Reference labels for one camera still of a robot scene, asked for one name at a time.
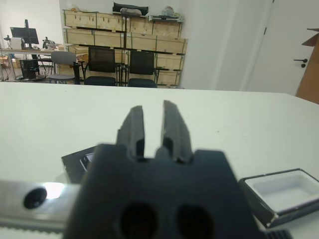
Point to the wooden desk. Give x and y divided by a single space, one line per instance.
30 50

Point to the white box on desk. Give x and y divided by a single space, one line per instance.
17 42

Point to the wooden crate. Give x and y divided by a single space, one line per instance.
140 41
140 26
79 49
108 39
172 44
168 78
169 61
167 29
78 36
79 18
111 22

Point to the black computer monitor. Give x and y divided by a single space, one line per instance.
25 35

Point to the black bag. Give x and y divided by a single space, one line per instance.
129 5

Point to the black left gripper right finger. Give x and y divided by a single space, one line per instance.
175 132

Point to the black mesh office chair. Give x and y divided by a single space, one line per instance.
101 58
142 63

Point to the black computer tower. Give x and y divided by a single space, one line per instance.
28 68

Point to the black box with white insert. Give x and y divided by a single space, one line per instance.
281 194

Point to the grey green bundle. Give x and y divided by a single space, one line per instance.
168 11

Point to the white door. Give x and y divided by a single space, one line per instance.
281 37

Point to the black box lid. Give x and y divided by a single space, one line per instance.
72 164

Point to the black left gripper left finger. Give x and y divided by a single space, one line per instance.
132 132

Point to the brown cardboard box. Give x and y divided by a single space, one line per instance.
311 74

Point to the grey chair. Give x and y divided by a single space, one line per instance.
62 58

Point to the metal tray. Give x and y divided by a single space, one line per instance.
165 17

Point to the small black desk device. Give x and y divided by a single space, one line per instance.
46 42

